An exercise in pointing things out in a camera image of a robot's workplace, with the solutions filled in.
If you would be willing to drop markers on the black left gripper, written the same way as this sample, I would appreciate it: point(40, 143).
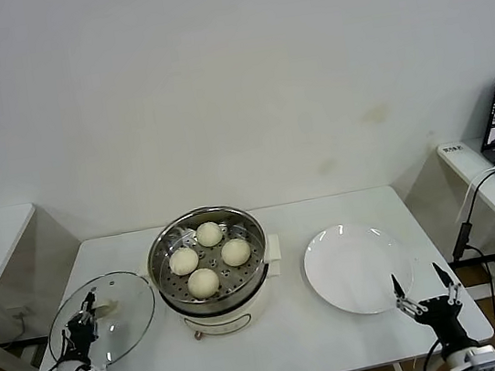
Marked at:
point(85, 340)

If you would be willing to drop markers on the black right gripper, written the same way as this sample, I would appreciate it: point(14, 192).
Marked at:
point(444, 319)

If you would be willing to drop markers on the glass pot lid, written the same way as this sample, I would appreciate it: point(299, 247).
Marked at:
point(131, 312)

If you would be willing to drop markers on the white steamed baozi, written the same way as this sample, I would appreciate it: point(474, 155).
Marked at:
point(183, 262)
point(235, 252)
point(209, 234)
point(203, 284)

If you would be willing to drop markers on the perforated steel steamer basket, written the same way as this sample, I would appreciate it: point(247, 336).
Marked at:
point(252, 282)

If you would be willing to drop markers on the white round plate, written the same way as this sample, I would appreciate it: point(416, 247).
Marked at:
point(356, 267)

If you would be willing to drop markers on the small printed label sticker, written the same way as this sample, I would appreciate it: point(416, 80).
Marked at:
point(453, 149)

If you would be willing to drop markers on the cream electric cooking pot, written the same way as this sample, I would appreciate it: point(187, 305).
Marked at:
point(229, 318)

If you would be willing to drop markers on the white wall socket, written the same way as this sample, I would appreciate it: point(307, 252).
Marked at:
point(22, 312)

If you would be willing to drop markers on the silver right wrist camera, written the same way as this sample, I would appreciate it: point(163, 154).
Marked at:
point(481, 356)

